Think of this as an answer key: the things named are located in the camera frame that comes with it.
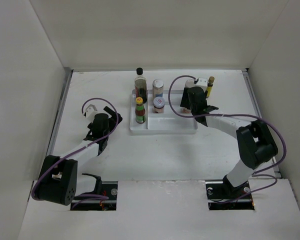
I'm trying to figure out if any small yellow oil bottle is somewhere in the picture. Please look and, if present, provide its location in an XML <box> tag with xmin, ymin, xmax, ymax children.
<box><xmin>205</xmin><ymin>76</ymin><xmax>215</xmax><ymax>98</ymax></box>

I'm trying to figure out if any orange spice jar front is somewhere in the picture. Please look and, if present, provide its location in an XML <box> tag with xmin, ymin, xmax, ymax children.
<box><xmin>153</xmin><ymin>96</ymin><xmax>166</xmax><ymax>114</ymax></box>

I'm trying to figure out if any orange spice jar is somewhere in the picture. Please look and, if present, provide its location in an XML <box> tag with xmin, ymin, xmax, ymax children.
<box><xmin>153</xmin><ymin>96</ymin><xmax>166</xmax><ymax>114</ymax></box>
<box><xmin>182</xmin><ymin>107</ymin><xmax>191</xmax><ymax>114</ymax></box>

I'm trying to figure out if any white granule jar blue label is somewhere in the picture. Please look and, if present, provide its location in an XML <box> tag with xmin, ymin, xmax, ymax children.
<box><xmin>152</xmin><ymin>79</ymin><xmax>164</xmax><ymax>99</ymax></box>

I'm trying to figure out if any dark soy sauce bottle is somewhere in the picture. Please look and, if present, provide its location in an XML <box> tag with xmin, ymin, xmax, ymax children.
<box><xmin>134</xmin><ymin>67</ymin><xmax>148</xmax><ymax>103</ymax></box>

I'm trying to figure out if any orange spice jar back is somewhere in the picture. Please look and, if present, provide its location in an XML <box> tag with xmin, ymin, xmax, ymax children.
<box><xmin>182</xmin><ymin>107</ymin><xmax>191</xmax><ymax>114</ymax></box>

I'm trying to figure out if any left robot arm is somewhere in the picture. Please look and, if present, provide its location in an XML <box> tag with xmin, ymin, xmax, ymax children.
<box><xmin>31</xmin><ymin>106</ymin><xmax>123</xmax><ymax>206</ymax></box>

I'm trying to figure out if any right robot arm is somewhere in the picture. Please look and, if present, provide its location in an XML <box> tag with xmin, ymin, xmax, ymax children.
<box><xmin>180</xmin><ymin>86</ymin><xmax>278</xmax><ymax>198</ymax></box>

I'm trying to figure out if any white divided organizer tray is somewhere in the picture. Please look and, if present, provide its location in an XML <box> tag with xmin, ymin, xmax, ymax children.
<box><xmin>129</xmin><ymin>90</ymin><xmax>198</xmax><ymax>136</ymax></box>

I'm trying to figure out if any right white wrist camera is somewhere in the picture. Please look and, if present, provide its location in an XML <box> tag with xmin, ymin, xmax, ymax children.
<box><xmin>188</xmin><ymin>77</ymin><xmax>208</xmax><ymax>92</ymax></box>

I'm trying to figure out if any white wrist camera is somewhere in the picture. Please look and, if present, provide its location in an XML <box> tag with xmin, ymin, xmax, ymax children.
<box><xmin>82</xmin><ymin>104</ymin><xmax>98</xmax><ymax>122</ymax></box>
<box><xmin>188</xmin><ymin>77</ymin><xmax>208</xmax><ymax>92</ymax></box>

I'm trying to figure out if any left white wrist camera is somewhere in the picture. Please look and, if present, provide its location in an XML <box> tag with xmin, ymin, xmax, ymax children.
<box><xmin>82</xmin><ymin>104</ymin><xmax>98</xmax><ymax>122</ymax></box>

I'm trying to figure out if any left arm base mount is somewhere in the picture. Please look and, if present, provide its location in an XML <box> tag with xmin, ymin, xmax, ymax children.
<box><xmin>70</xmin><ymin>173</ymin><xmax>119</xmax><ymax>212</ymax></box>

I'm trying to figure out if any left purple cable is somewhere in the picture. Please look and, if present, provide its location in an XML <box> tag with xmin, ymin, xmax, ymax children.
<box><xmin>31</xmin><ymin>97</ymin><xmax>120</xmax><ymax>210</ymax></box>

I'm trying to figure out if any purple cable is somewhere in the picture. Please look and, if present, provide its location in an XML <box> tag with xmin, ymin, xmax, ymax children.
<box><xmin>167</xmin><ymin>75</ymin><xmax>288</xmax><ymax>205</ymax></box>
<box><xmin>31</xmin><ymin>97</ymin><xmax>120</xmax><ymax>210</ymax></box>

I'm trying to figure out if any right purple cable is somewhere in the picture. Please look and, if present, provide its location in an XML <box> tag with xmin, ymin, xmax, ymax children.
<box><xmin>167</xmin><ymin>75</ymin><xmax>288</xmax><ymax>205</ymax></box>

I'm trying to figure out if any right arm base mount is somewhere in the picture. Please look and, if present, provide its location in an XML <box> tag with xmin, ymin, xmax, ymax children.
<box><xmin>205</xmin><ymin>178</ymin><xmax>255</xmax><ymax>211</ymax></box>

